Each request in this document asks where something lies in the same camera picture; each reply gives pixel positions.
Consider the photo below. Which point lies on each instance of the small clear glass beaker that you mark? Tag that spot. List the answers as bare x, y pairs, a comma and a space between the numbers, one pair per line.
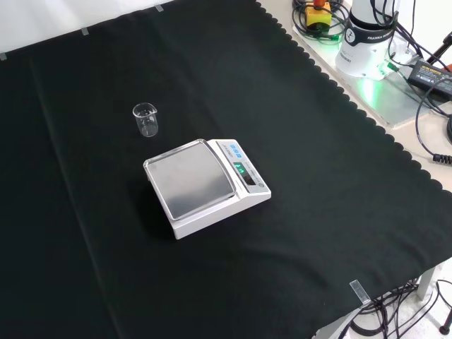
148, 129

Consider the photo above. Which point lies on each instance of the white electronic balance steel pan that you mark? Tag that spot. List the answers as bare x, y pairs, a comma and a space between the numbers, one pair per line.
197, 176

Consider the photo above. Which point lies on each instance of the black cloth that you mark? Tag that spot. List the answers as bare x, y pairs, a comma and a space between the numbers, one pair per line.
282, 141

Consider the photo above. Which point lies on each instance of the yellow stop button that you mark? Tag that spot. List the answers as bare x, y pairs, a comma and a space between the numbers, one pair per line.
318, 16

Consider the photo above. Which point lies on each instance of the black power adapter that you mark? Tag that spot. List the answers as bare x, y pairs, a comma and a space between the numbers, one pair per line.
429, 76

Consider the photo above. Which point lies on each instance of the white table leg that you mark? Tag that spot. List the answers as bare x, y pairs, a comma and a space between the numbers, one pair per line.
426, 282

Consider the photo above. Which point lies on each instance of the black tripod leg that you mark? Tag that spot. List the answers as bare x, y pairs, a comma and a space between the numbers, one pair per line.
438, 53

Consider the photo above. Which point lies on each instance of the grey metal bracket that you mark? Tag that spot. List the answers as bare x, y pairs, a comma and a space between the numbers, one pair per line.
335, 326

